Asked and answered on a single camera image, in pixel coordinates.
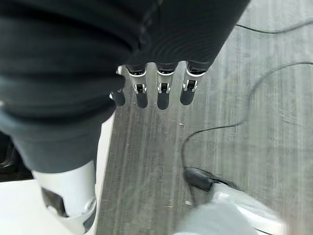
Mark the right robot hand black cloth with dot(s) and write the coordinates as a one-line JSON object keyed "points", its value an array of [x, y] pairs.
{"points": [[73, 61]]}

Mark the black ribbed tray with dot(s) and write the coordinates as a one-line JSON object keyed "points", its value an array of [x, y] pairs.
{"points": [[11, 164]]}

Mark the silver robot leg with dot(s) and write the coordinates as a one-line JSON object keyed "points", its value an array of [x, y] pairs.
{"points": [[234, 210]]}

